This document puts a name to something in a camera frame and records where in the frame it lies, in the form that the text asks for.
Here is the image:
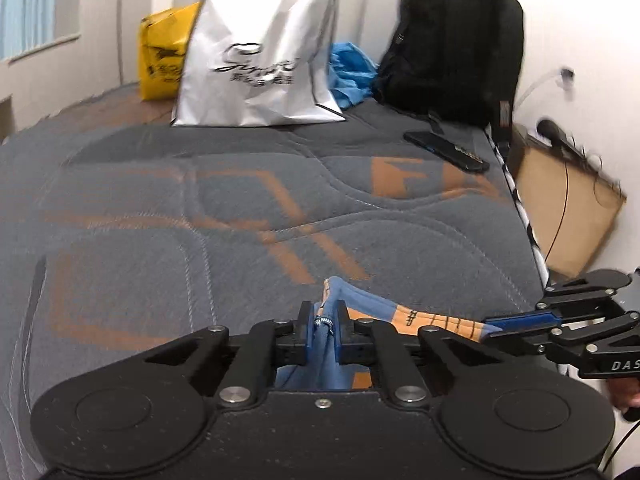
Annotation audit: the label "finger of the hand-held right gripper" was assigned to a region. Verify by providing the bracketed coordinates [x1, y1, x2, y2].
[484, 269, 640, 335]
[480, 311, 640, 361]

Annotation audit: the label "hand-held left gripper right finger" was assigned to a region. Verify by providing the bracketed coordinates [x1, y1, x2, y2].
[336, 300, 503, 407]

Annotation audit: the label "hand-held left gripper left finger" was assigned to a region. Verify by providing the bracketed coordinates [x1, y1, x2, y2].
[144, 301, 317, 407]

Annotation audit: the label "blue orange printed pants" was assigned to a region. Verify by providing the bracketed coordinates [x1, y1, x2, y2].
[274, 276, 501, 392]

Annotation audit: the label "person's right hand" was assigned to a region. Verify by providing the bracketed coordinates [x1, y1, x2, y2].
[607, 378, 640, 422]

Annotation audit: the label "brown cardboard box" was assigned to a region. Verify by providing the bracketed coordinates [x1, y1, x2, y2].
[512, 127, 627, 276]

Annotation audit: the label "grey orange quilted mattress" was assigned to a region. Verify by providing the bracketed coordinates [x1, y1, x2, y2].
[0, 92, 568, 480]

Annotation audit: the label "black plug adapter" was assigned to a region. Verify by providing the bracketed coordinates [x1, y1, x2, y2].
[536, 119, 581, 153]

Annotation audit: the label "black remote control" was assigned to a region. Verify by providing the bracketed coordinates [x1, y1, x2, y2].
[403, 130, 491, 172]

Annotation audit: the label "blue cloth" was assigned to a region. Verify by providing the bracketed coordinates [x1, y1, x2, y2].
[327, 41, 381, 111]

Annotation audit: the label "black backpack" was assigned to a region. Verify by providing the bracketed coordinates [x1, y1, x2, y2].
[372, 0, 525, 151]

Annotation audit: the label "white shopping bag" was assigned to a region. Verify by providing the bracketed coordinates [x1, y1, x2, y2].
[170, 0, 347, 128]

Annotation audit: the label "yellow shopping bag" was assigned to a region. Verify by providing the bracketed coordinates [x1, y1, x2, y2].
[138, 2, 201, 102]

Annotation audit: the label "grey window bench cabinet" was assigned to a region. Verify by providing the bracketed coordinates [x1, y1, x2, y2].
[0, 32, 83, 141]

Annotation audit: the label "light blue curtain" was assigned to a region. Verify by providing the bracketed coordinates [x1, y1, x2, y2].
[0, 0, 81, 61]

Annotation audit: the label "black cable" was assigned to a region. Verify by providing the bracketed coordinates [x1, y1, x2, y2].
[542, 152, 573, 263]

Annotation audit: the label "white charger with cable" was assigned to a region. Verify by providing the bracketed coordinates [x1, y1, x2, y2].
[515, 66, 576, 111]

